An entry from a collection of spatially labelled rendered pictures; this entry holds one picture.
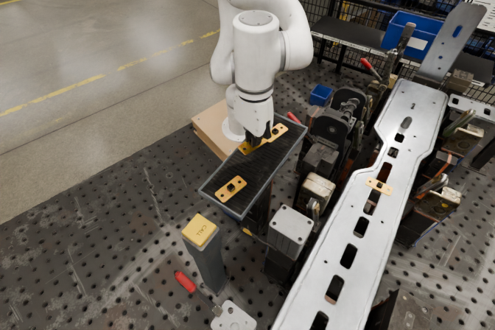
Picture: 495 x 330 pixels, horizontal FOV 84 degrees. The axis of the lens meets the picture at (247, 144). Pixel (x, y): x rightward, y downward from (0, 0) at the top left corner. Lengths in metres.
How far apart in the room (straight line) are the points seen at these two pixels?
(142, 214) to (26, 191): 1.48
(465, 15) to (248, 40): 1.10
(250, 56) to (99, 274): 0.99
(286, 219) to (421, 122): 0.77
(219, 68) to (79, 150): 1.87
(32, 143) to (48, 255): 1.74
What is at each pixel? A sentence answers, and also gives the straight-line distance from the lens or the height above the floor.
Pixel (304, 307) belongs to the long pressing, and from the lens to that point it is 0.81.
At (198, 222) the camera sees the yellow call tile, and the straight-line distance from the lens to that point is 0.70.
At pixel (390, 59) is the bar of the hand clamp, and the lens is 1.25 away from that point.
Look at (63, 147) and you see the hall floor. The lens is 2.80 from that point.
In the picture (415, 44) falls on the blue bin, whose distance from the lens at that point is 1.63.
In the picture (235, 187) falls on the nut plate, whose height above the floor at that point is 1.16.
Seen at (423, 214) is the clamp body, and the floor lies 0.93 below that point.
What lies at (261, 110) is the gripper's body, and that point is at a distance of 0.60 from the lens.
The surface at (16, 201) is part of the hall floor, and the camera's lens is 2.64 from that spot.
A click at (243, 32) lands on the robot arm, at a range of 0.51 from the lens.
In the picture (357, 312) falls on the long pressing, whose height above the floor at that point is 1.00.
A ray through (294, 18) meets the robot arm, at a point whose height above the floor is 1.54.
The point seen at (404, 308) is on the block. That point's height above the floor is 1.03.
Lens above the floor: 1.78
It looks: 49 degrees down
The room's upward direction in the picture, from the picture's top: straight up
